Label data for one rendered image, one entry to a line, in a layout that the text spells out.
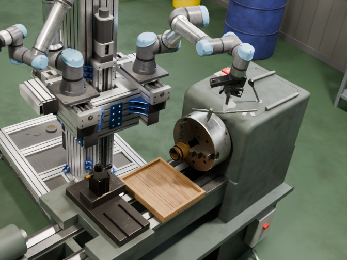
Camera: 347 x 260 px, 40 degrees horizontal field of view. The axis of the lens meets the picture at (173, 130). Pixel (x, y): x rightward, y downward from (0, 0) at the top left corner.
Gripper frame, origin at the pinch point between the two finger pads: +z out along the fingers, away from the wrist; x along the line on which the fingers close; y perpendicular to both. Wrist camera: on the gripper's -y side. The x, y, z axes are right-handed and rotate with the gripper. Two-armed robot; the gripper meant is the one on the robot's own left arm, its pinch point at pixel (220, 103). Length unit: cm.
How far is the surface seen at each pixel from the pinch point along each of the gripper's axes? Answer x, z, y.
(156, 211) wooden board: -37, 44, -26
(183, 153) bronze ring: -12.7, 25.9, -14.0
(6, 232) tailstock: -69, 22, -92
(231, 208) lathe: -15, 65, 24
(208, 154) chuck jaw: -14.0, 23.0, -1.6
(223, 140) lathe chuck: -7.8, 17.9, 5.8
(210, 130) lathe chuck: -5.8, 13.5, -1.9
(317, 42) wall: 304, 138, 212
